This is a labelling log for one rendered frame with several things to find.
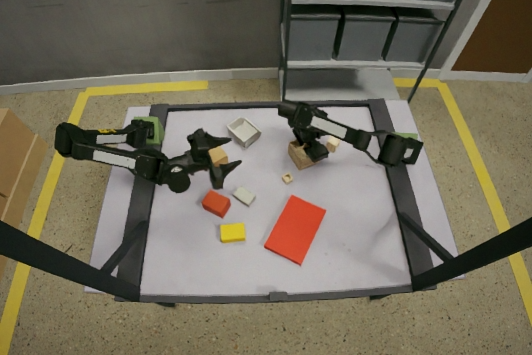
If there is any yellow rectangular block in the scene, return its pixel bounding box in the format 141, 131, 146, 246
220, 223, 246, 243

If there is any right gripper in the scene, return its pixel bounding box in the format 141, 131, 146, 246
287, 119, 329, 163

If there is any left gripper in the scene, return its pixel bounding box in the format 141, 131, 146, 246
181, 128, 242, 190

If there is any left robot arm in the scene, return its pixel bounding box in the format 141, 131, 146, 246
54, 119, 209, 193

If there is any tan cube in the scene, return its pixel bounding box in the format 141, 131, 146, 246
209, 146, 229, 167

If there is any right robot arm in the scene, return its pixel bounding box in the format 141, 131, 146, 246
278, 98, 424, 168

